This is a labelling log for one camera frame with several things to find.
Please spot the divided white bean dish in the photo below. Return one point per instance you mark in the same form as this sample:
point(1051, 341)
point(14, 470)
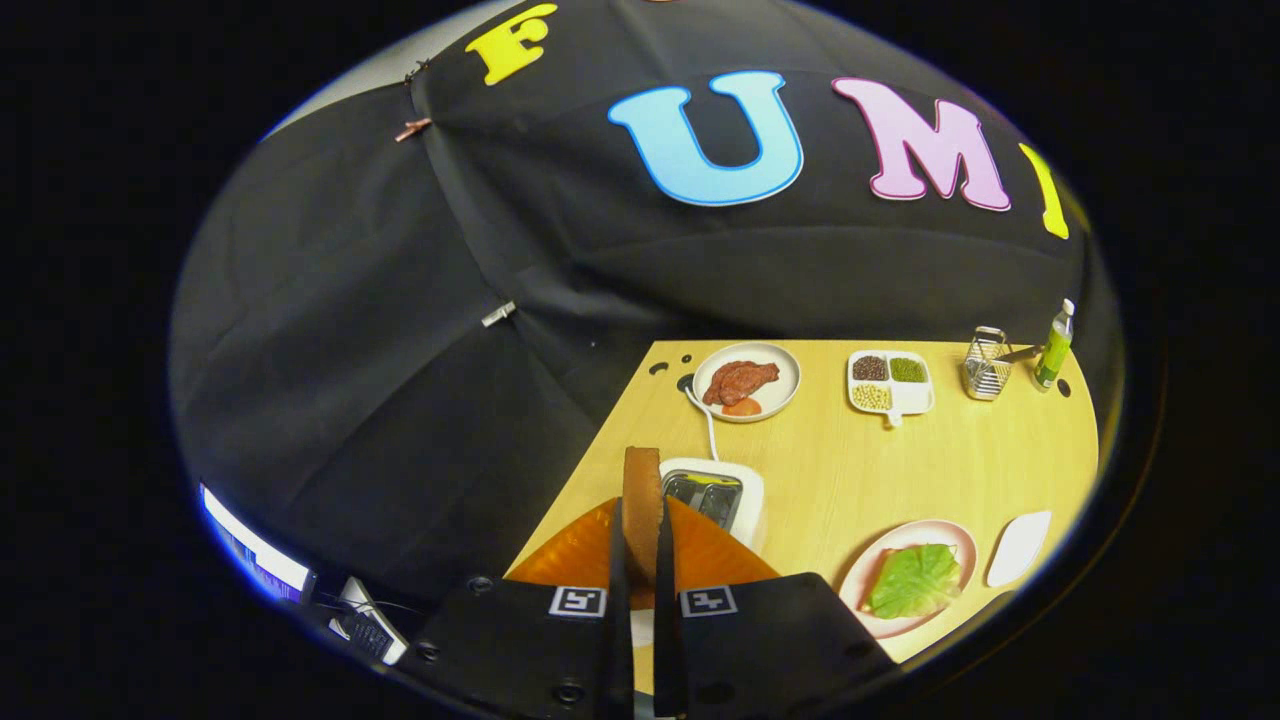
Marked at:
point(912, 398)

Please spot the pink plate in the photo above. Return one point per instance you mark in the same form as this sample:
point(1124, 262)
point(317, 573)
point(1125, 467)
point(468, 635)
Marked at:
point(950, 535)

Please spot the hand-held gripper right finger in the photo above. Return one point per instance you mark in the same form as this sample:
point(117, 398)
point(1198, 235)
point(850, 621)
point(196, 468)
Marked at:
point(666, 600)

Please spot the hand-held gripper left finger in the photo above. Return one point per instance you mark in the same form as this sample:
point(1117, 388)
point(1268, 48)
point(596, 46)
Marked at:
point(618, 600)

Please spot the computer monitor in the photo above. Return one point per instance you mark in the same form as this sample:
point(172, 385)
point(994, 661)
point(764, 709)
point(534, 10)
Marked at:
point(255, 550)

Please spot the silver clip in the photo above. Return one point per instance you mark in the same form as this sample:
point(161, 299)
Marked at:
point(498, 313)

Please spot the copper clip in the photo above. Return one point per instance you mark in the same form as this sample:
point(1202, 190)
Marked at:
point(412, 129)

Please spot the black clip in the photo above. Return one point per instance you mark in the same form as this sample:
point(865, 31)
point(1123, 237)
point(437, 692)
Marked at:
point(415, 70)

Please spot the orange carrot slice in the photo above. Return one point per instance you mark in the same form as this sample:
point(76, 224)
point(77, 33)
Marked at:
point(742, 407)

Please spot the toasted bread slice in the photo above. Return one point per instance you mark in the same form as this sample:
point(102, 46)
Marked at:
point(642, 500)

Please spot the green drink bottle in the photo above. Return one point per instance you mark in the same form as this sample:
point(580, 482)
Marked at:
point(1052, 355)

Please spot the green lettuce leaf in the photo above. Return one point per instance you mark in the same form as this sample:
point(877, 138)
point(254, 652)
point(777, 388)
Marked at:
point(912, 582)

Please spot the red meat slice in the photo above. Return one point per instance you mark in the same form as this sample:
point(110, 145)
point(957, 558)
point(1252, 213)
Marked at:
point(740, 380)

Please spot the round white plate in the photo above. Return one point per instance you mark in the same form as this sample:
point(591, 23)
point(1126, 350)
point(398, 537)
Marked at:
point(785, 385)

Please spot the white keyboard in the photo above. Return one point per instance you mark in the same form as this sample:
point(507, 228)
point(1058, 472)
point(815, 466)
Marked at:
point(370, 625)

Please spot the white square plate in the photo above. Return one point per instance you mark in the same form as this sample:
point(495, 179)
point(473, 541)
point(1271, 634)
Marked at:
point(1018, 550)

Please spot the black backdrop cloth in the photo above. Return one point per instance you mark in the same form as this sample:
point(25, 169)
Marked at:
point(400, 300)

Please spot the white toaster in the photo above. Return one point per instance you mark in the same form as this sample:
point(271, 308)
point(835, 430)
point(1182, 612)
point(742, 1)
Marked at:
point(752, 505)

